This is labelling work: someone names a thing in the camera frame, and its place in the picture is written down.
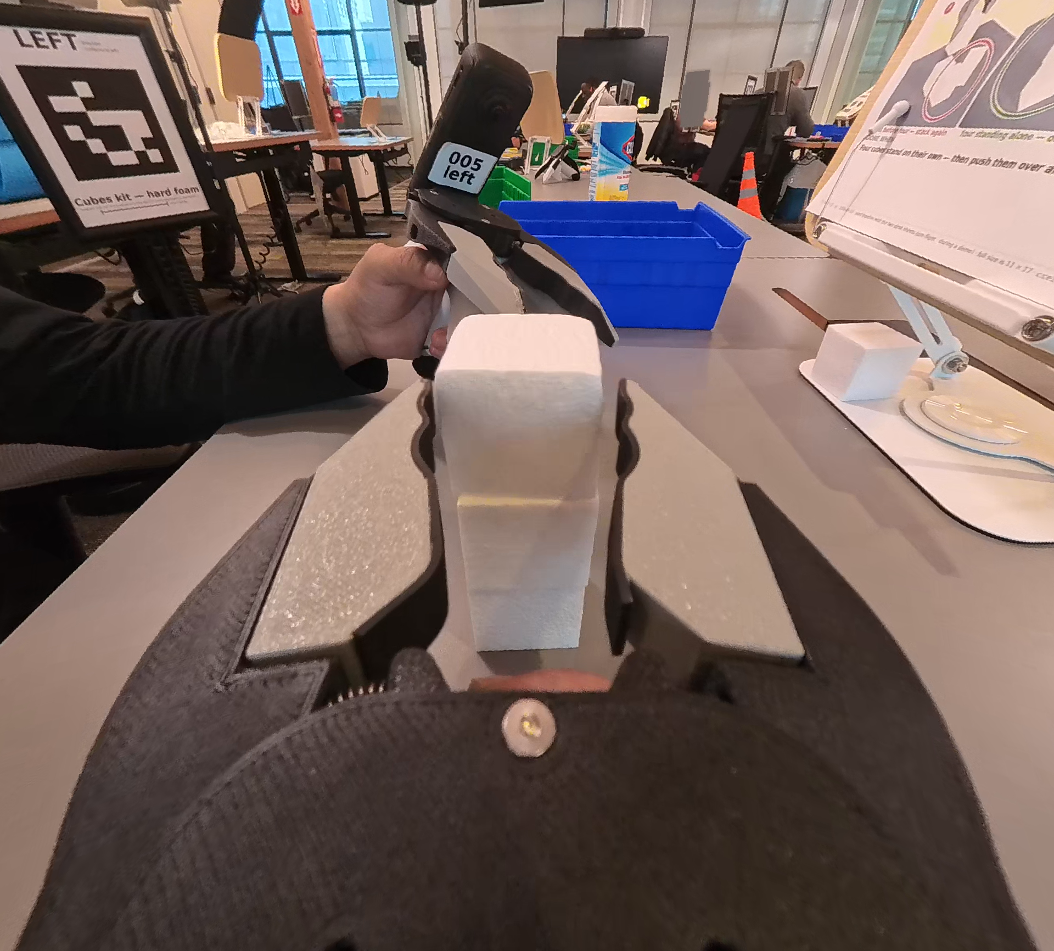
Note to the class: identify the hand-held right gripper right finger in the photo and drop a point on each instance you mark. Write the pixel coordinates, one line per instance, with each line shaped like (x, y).
(700, 564)

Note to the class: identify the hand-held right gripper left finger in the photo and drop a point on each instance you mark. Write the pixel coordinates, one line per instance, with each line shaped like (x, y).
(354, 556)

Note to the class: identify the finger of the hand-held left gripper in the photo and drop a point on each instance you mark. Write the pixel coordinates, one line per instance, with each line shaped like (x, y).
(486, 280)
(568, 292)

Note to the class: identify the white hard foam cube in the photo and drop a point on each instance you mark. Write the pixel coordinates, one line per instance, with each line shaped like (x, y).
(864, 362)
(519, 399)
(527, 621)
(527, 547)

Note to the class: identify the person's left forearm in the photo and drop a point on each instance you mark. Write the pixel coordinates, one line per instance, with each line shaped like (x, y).
(165, 374)

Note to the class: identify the person's left hand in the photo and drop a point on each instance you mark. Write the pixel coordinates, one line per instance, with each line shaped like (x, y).
(379, 308)

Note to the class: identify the small wooden board stand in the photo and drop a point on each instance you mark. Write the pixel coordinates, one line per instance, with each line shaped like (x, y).
(542, 107)
(239, 70)
(372, 115)

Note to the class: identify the large blue plastic bin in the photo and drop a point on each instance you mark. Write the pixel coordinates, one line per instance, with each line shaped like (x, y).
(642, 267)

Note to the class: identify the green plastic bin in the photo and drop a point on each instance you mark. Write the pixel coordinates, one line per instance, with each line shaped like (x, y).
(504, 189)

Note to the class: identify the wooden desk with black legs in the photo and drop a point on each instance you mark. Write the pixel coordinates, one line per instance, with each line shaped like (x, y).
(362, 144)
(263, 142)

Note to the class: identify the disinfecting wipes canister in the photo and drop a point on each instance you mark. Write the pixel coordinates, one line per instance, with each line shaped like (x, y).
(613, 152)

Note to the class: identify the orange traffic cone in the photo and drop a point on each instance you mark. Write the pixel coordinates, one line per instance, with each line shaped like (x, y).
(749, 193)

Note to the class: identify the black chair armrest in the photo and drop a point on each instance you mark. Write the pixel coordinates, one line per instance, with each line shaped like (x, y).
(82, 465)

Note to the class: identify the small blue bin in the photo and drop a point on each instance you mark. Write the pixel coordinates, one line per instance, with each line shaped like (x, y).
(830, 132)

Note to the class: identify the black framed sign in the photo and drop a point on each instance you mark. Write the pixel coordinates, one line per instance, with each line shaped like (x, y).
(107, 127)

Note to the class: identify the printed instruction sheet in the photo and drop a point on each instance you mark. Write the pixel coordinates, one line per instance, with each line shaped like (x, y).
(947, 210)

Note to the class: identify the black wall screen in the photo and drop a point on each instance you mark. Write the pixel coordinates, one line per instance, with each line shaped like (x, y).
(609, 70)

